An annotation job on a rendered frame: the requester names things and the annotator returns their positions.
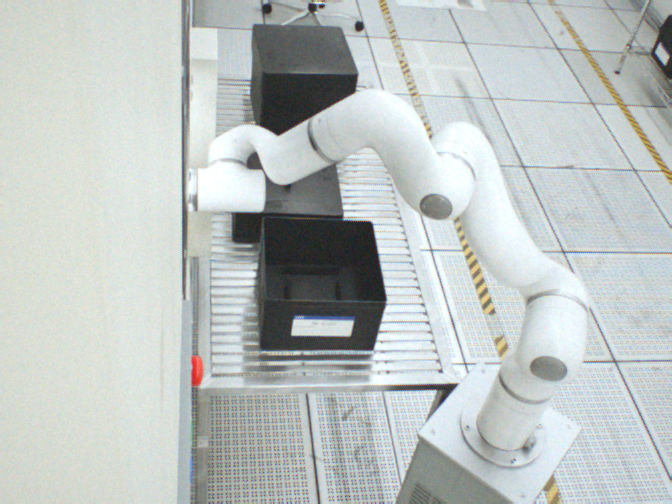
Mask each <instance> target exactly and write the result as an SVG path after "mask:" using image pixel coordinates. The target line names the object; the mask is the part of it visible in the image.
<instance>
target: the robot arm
mask: <svg viewBox="0 0 672 504"><path fill-rule="evenodd" d="M364 148H371V149H373V150H374V151H375V152H376V153H377V154H378V156H379V157H380V159H381V160H382V162H383V163H384V165H386V168H387V170H388V172H389V173H390V175H391V177H392V179H393V181H394V183H395V185H396V187H397V189H398V191H399V192H400V194H401V196H402V197H403V198H404V200H405V201H406V202H407V203H408V204H409V205H410V207H411V208H412V209H413V210H414V211H415V212H416V213H418V214H419V215H421V216H423V217H426V218H428V219H431V220H434V221H448V220H452V219H454V218H456V217H458V218H459V222H460V225H461V229H462V232H463V235H465V238H466V240H467V242H468V244H469V247H470V248H471V250H472V252H473V253H474V254H475V256H476V257H477V259H478V260H479V261H480V263H481V264H482V266H483V267H484V268H485V270H486V271H487V272H488V273H489V274H490V275H491V277H492V278H493V279H495V280H496V281H497V282H498V283H500V284H501V286H503V287H507V288H510V289H517V290H518V291H519V292H520V293H521V295H522V297H523V300H524V303H525V311H524V317H523V322H522V328H521V333H520V337H519V340H518V344H517V345H516V346H514V347H513V348H511V349H510V350H509V351H508V353H507V354H506V356H504V358H503V360H502V362H501V365H500V368H499V370H498V372H497V374H496V377H495V379H494V381H493V383H492V385H491V388H490V390H489V392H488V393H482V394H480V395H477V396H475V397H473V398H472V399H471V400H470V401H469V402H468V404H467V405H466V407H464V408H463V410H462V413H461V416H460V429H461V433H462V435H463V437H464V440H465V441H467V443H468V445H469V447H470V448H471V449H472V450H473V451H474V452H475V453H476V454H477V455H478V456H480V457H481V458H482V459H484V460H486V461H487V462H489V463H492V464H494V465H497V466H501V467H508V468H518V467H522V466H526V465H528V464H530V463H532V462H533V461H534V460H535V459H536V458H537V457H538V456H539V455H540V453H541V451H542V449H543V446H544V437H545V435H544V429H543V427H542V424H541V422H540V418H541V416H542V414H543V413H544V411H545V409H547V407H548V404H549V403H550V401H551V399H552V397H553V395H554V393H555V392H556V390H557V388H558V386H559V385H564V384H568V383H570V382H572V381H573V380H574V379H575V378H576V376H577V375H578V373H579V371H580V368H581V366H582V361H583V358H584V353H585V346H586V337H588V327H589V315H590V299H589V295H588V292H587V290H585V288H584V286H583V283H582V282H581V281H580V280H579V278H578V277H577V276H576V275H575V274H574V273H572V272H571V271H570V270H568V269H567V268H565V267H564V266H562V265H561V264H559V263H557V262H555V261H554V260H552V259H551V258H549V257H548V256H546V255H544V254H543V253H542V252H541V251H540V250H539V249H538V248H537V247H536V244H535V243H534V242H533V240H532V239H531V237H530V236H529V234H528V232H527V231H526V229H525V228H524V226H523V225H522V223H521V222H520V220H519V219H518V217H517V215H516V213H515V211H514V209H513V207H512V203H511V201H510V198H509V196H508V193H507V190H506V186H505V183H503V180H502V176H501V173H500V169H499V165H498V162H497V159H496V157H495V154H494V152H493V150H492V148H491V146H490V144H489V142H488V140H487V139H486V137H485V136H484V135H483V134H482V132H481V131H480V130H479V129H477V128H476V126H475V125H473V124H471V123H468V122H462V121H455V122H450V123H447V124H445V125H443V126H441V128H440V129H439V130H438V131H437V132H436V133H435V134H434V136H433V137H432V139H431V141H430V139H429V137H428V134H427V132H426V129H424V125H423V123H422V121H421V119H420V117H419V116H418V114H417V113H416V112H415V110H414V109H413V108H412V107H411V106H410V105H409V104H408V103H406V102H405V101H404V100H402V99H401V98H399V97H397V96H395V95H393V94H391V93H389V92H385V91H382V90H378V89H368V90H363V91H360V92H358V93H356V94H354V95H352V96H350V97H348V98H345V99H343V100H342V101H340V102H338V103H336V104H334V105H333V106H331V107H329V108H327V109H326V110H324V111H322V112H320V113H318V114H317V115H315V116H313V117H311V118H310V119H308V120H305V121H303V122H302V123H300V124H298V125H297V126H295V127H293V129H291V130H290V131H288V132H286V133H284V134H283V135H281V136H279V137H278V136H277V135H275V134H273V133H272V132H270V131H268V130H265V129H263V128H260V126H257V125H253V124H243V125H239V126H237V128H234V129H232V130H230V131H229V132H226V133H224V134H222V135H221V136H219V137H218V138H216V139H215V140H214V141H213V142H212V143H211V145H210V147H209V151H208V169H198V170H197V169H190V172H191V182H190V183H189V191H190V193H191V202H190V205H189V212H197V210H198V212H235V213H261V212H262V211H263V209H264V203H265V178H264V174H263V172H262V171H261V170H248V169H247V159H248V157H249V156H250V155H251V154H253V153H254V152H257V153H258V155H259V158H260V161H261V164H262V166H263V170H264V172H265V174H266V175H267V177H269V178H270V179H271V180H272V181H273V182H274V183H276V184H279V185H287V184H291V183H294V182H296V181H298V180H301V179H303V178H305V177H308V176H310V175H312V174H314V173H316V172H318V171H320V170H322V169H324V168H326V166H328V165H331V164H333V163H335V162H337V161H339V160H341V159H343V158H345V157H348V156H350V155H352V154H354V153H356V152H358V151H360V150H362V149H364Z"/></svg>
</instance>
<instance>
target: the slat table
mask: <svg viewBox="0 0 672 504"><path fill-rule="evenodd" d="M250 82H251V75H235V74H217V89H218V90H217V94H220V95H216V99H222V100H216V104H221V105H216V109H219V110H216V115H238V116H216V120H231V121H216V125H221V126H215V132H229V131H230V130H232V129H234V128H222V126H239V125H243V124H253V125H255V122H250V121H254V117H250V116H253V112H249V111H252V107H249V106H252V105H251V102H249V101H251V100H250V97H248V96H250V92H248V91H250ZM222 90H239V91H222ZM225 95H242V96H225ZM226 100H242V101H226ZM224 105H243V106H224ZM222 110H243V111H222ZM240 116H243V117H240ZM233 121H244V122H233ZM360 154H377V153H376V152H375V151H374V150H371V149H362V150H360V151H358V152H356V153H354V154H352V155H350V156H348V157H345V158H343V159H342V160H339V161H337V162H336V164H337V165H343V166H337V171H339V172H345V173H338V178H347V179H338V180H339V184H345V185H339V186H340V190H344V191H340V192H341V196H342V197H343V198H342V204H343V212H344V216H343V220H366V221H371V222H372V223H373V225H400V227H374V231H375V232H402V234H375V237H376V239H396V240H404V241H376V242H377V248H406V250H400V249H378V253H379V255H407V256H408V257H379V259H380V263H410V265H383V264H381V269H382V271H412V273H409V272H382V275H383V278H393V279H414V280H384V286H386V288H416V290H386V291H387V296H418V298H388V302H387V304H420V306H387V308H386V310H384V313H423V315H384V313H383V317H382V321H381V326H380V329H379V333H378V337H377V341H376V344H375V348H374V349H373V350H371V351H373V352H374V354H295V355H268V352H336V351H367V350H279V349H261V348H260V346H259V315H258V279H257V265H258V255H259V243H260V241H234V239H212V246H251V248H231V247H212V253H230V254H252V256H251V255H211V257H199V267H198V355H199V356H201V358H202V360H203V365H204V377H203V381H202V384H201V385H200V386H198V401H197V458H196V504H207V488H208V462H209V435H210V409H211V395H239V394H286V393H333V392H380V391H381V393H382V399H383V405H384V410H385V415H387V420H388V425H389V430H390V435H391V440H392V446H393V451H394V456H395V461H396V466H397V471H398V477H399V482H400V488H401V489H402V486H403V482H404V480H405V477H406V474H407V472H408V469H409V466H410V464H411V461H412V458H413V456H414V453H415V450H416V448H417V445H418V442H419V439H420V438H419V439H418V441H417V445H416V448H415V450H414V453H413V456H412V458H411V461H410V464H409V466H408V469H407V472H406V471H405V466H404V461H403V456H402V451H401V447H400V441H399V436H398V431H397V426H396V421H395V416H394V412H393V407H392V401H391V396H390V392H389V391H428V390H437V392H436V395H435V398H434V400H433V404H432V407H431V409H430V412H429V415H428V417H427V420H426V421H425V422H427V421H428V420H429V418H430V417H431V416H432V415H433V414H434V413H435V411H436V410H437V409H438V408H439V407H440V406H441V405H442V402H443V401H444V400H445V399H446V398H447V397H448V395H449V394H450V393H451V392H452V391H453V390H454V388H455V387H456V386H457V384H458V382H457V379H456V375H455V372H454V368H453V365H452V360H451V357H450V353H449V350H448V346H447V343H446V339H445V336H444V332H443V329H442V325H441V321H440V317H439V314H438V310H437V306H436V303H435V299H434V296H433V292H432V289H431V285H430V281H429V277H428V274H427V270H426V267H424V263H423V260H422V256H421V253H420V249H419V246H418V241H417V238H416V234H415V231H414V227H413V224H412V220H411V217H410V213H409V210H408V205H407V202H406V201H405V200H404V198H403V197H402V196H401V194H400V192H399V191H398V189H397V187H396V185H395V183H394V181H393V179H392V177H391V175H390V173H389V172H388V170H387V168H386V165H384V163H383V162H382V161H361V160H359V159H364V160H381V159H380V157H379V156H378V155H360ZM358 165H370V166H384V168H366V166H358ZM357 172H373V173H386V174H368V173H357ZM356 178H373V179H388V180H365V179H356ZM356 184H368V185H389V186H359V185H356ZM357 190H358V191H391V193H387V192H357ZM359 197H384V198H393V199H370V198H359ZM351 203H352V205H351ZM360 203H363V204H394V205H395V207H391V205H360ZM352 211H354V212H352ZM362 211H379V212H396V213H362ZM354 218H355V219H354ZM363 218H394V219H398V220H370V219H363ZM210 259H211V261H241V262H252V263H211V266H210ZM210 268H211V269H233V270H253V272H252V271H211V273H210ZM210 275H212V278H253V280H211V282H210ZM210 284H211V287H254V289H211V291H210ZM210 294H211V296H254V297H255V298H212V300H210ZM211 302H212V305H255V307H212V309H211ZM211 312H212V314H249V313H256V316H212V318H211ZM211 320H212V323H256V326H212V328H211ZM386 322H426V325H387V324H386ZM211 330H212V333H257V335H245V336H212V339H211ZM388 332H428V333H429V334H389V333H388ZM211 341H212V343H257V345H215V346H212V348H211ZM378 341H380V344H379V342H378ZM390 341H431V343H412V344H391V342H390ZM420 350H433V352H434V353H393V351H420ZM211 351H212V353H252V352H258V355H215V356H212V357H211ZM381 351H382V353H381ZM211 360H212V364H256V362H259V366H231V367H212V370H211ZM397 360H436V362H434V364H395V361H397ZM327 361H375V362H376V364H366V365H298V366H269V362H327ZM383 361H384V364H383ZM397 371H439V374H397ZM335 372H377V373H378V375H328V376H271V377H270V375H269V374H275V373H335ZM385 372H387V375H385ZM211 373H212V375H214V374H259V377H212V378H211ZM198 436H208V448H198ZM401 489H400V491H401ZM400 491H399V494H400ZM399 494H398V497H399ZM398 497H397V499H398ZM397 499H396V502H397ZM396 502H395V504H396Z"/></svg>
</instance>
